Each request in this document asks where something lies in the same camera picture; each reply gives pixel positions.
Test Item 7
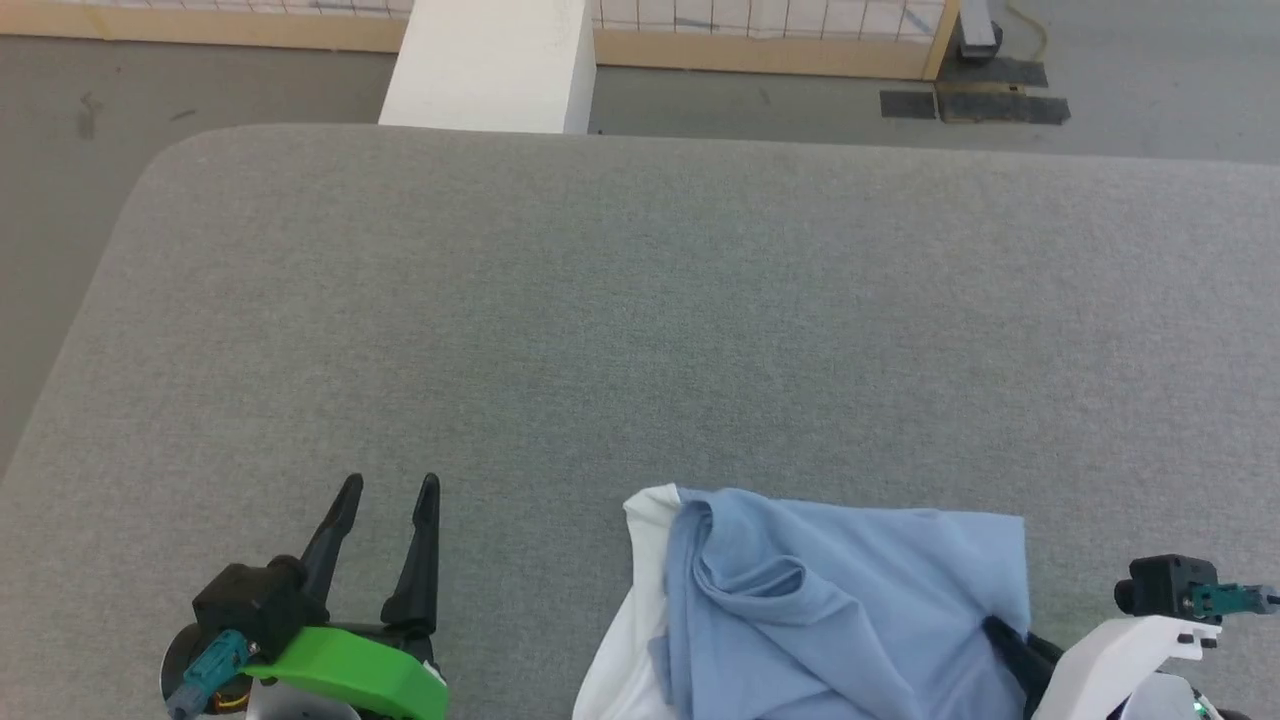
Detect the small black floor tape patch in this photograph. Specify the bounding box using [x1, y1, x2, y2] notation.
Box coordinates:
[879, 89, 940, 122]

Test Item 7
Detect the light blue and white garment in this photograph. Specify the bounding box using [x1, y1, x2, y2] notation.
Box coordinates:
[572, 484, 1033, 720]

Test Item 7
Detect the grey fabric sofa cushion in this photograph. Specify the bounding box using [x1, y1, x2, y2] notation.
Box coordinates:
[0, 123, 1280, 720]

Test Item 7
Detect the large black floor tape patch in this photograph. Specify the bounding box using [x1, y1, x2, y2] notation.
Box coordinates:
[936, 56, 1072, 127]

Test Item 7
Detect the teal plug black camera cable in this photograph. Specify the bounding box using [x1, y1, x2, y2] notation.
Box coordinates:
[1188, 582, 1280, 617]
[164, 628, 253, 720]

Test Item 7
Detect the yellow floor cable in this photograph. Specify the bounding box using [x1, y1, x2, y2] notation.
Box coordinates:
[1003, 0, 1053, 63]

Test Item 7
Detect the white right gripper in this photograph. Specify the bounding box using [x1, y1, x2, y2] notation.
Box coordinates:
[982, 614, 1223, 720]

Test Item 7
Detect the white rectangular block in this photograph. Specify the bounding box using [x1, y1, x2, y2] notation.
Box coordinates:
[377, 0, 599, 135]

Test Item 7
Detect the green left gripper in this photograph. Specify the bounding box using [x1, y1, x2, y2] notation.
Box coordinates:
[243, 472, 451, 720]

